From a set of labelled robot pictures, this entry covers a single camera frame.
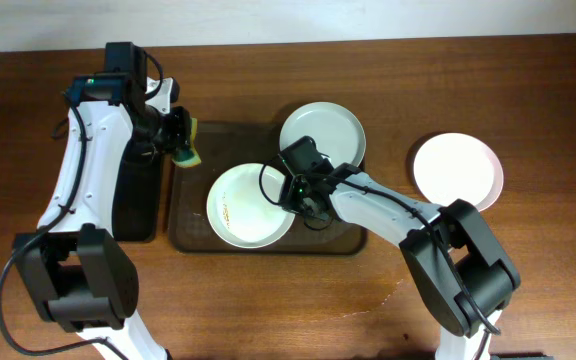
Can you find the cream-white plate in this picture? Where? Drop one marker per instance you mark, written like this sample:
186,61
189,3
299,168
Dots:
240,206

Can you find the black tray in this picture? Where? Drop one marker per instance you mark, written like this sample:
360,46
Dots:
137,194

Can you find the pink-white plate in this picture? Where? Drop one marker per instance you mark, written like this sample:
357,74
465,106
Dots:
451,166

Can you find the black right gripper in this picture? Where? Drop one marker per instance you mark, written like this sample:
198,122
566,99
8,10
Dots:
297,198

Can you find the brown tray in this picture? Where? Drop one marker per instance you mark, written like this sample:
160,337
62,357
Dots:
222,146

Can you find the grey-white plate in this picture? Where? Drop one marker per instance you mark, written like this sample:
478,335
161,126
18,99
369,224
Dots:
337,132

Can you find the yellow green sponge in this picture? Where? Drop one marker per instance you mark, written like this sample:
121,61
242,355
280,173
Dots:
185,154

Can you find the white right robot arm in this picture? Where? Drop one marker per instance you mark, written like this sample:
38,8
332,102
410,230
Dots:
462,273

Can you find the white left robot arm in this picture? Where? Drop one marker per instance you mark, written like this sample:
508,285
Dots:
73,267

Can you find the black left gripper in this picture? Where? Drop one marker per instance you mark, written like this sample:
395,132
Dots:
181,134

